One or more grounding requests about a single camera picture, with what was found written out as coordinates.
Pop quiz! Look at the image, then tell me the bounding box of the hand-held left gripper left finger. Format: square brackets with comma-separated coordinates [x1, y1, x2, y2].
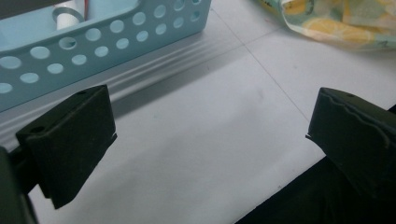
[15, 83, 119, 210]

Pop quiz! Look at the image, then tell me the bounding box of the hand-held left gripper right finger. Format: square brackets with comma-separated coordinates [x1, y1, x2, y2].
[305, 87, 396, 203]

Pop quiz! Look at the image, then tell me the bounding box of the light blue perforated plastic basket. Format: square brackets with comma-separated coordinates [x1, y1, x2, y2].
[0, 0, 213, 113]

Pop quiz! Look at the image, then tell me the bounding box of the lemon print cloth bag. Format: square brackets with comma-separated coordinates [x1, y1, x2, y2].
[257, 0, 396, 51]

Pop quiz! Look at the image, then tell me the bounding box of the white red-striped tube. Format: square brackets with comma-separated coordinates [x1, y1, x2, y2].
[74, 0, 92, 21]

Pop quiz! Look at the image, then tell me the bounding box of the white tube with grey ring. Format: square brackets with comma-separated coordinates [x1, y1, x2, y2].
[50, 6, 86, 31]

